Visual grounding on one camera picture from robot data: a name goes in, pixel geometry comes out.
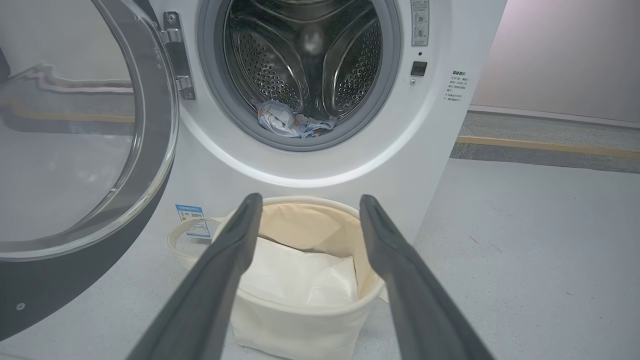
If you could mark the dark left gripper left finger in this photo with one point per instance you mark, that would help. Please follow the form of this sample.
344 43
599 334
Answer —
210 290

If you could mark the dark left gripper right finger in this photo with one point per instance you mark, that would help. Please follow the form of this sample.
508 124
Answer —
405 290

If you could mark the black-rimmed glass washer door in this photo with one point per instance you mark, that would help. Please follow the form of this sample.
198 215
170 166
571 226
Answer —
50 300

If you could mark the blue patterned garment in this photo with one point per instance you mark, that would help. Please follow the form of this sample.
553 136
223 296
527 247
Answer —
280 120

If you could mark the cream canvas laundry basket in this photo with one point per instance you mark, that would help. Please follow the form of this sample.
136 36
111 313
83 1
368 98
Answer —
300 335

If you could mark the white front-load washing machine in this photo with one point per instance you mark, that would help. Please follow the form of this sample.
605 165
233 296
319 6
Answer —
400 165

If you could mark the black door latch socket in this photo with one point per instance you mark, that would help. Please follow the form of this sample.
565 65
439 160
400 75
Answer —
419 68

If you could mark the perforated steel washer drum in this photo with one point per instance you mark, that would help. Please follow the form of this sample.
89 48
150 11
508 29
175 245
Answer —
265 65

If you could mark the metal washer door hinge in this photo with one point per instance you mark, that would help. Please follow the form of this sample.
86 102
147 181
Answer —
177 55

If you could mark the blue energy label sticker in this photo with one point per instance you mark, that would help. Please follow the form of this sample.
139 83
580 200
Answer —
192 220

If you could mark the yellow wooden floor strip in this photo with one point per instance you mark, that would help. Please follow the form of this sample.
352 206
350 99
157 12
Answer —
550 147

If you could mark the black text notice sticker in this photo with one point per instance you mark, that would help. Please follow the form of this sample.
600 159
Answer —
457 86

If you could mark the grey instruction label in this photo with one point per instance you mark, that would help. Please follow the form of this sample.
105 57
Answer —
420 22

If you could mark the white wall baseboard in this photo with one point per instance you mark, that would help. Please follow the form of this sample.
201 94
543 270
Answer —
550 116

